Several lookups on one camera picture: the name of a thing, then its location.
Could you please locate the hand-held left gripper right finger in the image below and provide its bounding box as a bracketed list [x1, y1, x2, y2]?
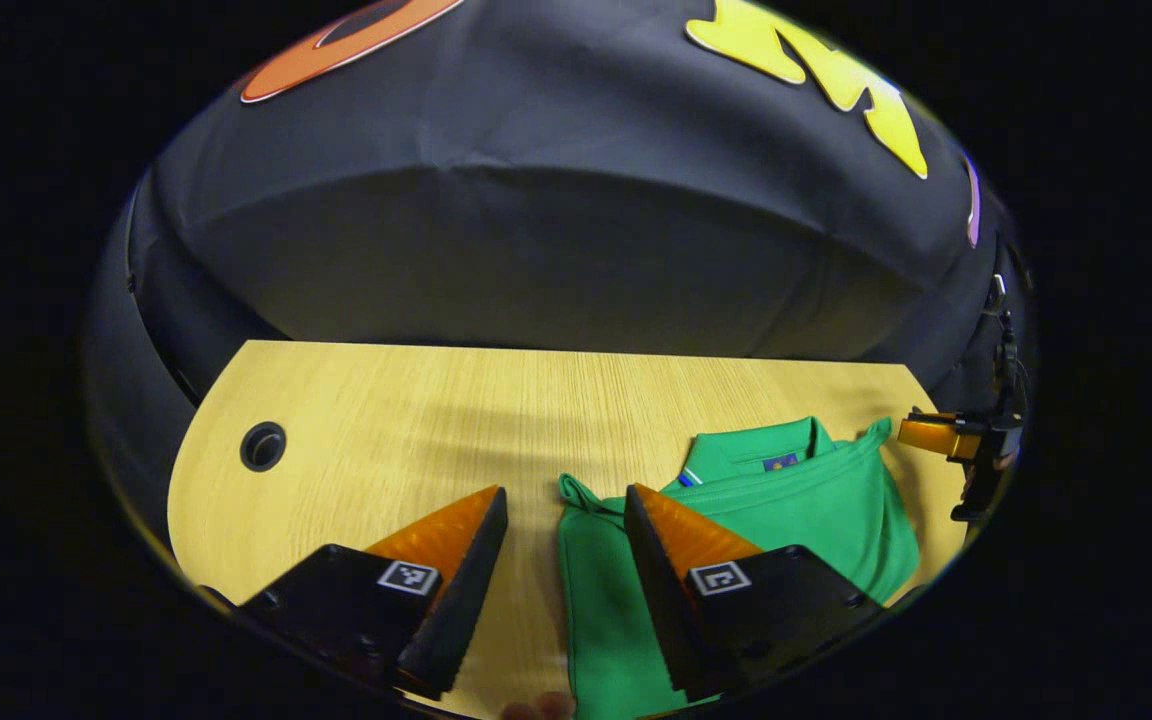
[622, 483, 888, 702]

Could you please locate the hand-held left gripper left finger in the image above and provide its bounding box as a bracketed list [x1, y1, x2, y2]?
[234, 485, 511, 701]

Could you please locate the green T-shirt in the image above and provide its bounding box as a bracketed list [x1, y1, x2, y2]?
[556, 415, 922, 720]

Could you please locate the black backdrop cloth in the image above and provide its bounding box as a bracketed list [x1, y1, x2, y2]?
[86, 0, 1037, 561]

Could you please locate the black table cable hole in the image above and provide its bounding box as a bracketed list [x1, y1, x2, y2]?
[240, 422, 288, 473]

